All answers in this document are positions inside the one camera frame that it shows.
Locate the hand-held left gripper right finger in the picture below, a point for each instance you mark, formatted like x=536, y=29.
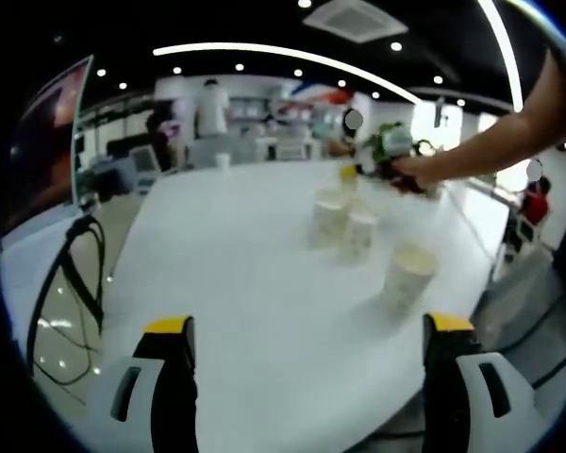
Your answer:
x=445, y=406

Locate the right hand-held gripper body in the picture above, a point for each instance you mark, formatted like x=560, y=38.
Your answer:
x=398, y=139

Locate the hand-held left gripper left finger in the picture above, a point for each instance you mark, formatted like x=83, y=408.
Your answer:
x=174, y=406

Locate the white paper cup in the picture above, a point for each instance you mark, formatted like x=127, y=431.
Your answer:
x=361, y=236
x=222, y=161
x=408, y=283
x=330, y=222

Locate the person's right hand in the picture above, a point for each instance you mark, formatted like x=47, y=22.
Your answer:
x=422, y=170

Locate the green potted plant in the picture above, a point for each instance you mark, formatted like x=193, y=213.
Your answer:
x=382, y=141

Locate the group of ceiling downlights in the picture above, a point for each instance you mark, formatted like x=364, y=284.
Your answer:
x=396, y=46

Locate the grey office chair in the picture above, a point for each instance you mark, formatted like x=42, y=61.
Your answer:
x=519, y=302

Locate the ceiling air vent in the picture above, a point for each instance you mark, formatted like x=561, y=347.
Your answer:
x=356, y=19

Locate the curved ceiling light strip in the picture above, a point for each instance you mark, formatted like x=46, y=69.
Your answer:
x=264, y=47
x=502, y=47

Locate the white table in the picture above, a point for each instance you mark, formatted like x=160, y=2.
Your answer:
x=240, y=264

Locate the black stand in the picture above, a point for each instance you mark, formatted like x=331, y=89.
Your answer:
x=80, y=273

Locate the white mesh chair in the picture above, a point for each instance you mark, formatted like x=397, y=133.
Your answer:
x=144, y=160

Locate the large display on stand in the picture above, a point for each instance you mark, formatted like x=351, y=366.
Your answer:
x=42, y=141

